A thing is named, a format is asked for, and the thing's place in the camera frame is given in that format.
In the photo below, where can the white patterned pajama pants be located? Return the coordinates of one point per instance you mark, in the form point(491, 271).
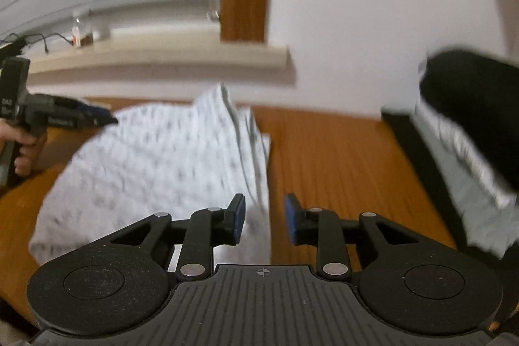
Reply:
point(142, 167)

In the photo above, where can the person's left hand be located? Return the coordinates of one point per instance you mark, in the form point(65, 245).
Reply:
point(28, 157)

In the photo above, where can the grey folded garment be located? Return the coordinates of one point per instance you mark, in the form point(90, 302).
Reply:
point(482, 216)

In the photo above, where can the small clear bottle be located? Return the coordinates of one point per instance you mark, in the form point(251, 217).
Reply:
point(82, 30)

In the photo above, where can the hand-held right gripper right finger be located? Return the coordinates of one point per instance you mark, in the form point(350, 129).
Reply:
point(290, 219)

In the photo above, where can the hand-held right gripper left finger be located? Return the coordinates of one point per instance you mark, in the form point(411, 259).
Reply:
point(239, 217)

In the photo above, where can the cream window sill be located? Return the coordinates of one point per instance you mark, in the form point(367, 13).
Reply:
point(162, 58)

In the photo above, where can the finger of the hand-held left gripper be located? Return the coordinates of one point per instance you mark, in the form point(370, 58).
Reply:
point(97, 113)

